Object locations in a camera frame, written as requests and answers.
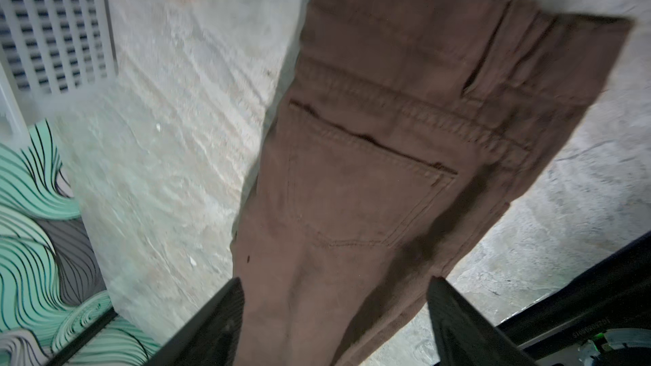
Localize white plastic laundry basket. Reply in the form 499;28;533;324
1;0;118;148

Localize brown corduroy trousers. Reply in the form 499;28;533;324
232;0;632;365

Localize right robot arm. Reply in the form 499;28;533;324
148;274;650;365

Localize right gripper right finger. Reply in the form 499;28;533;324
427;277;536;366

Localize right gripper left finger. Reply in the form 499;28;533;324
145;278;245;366

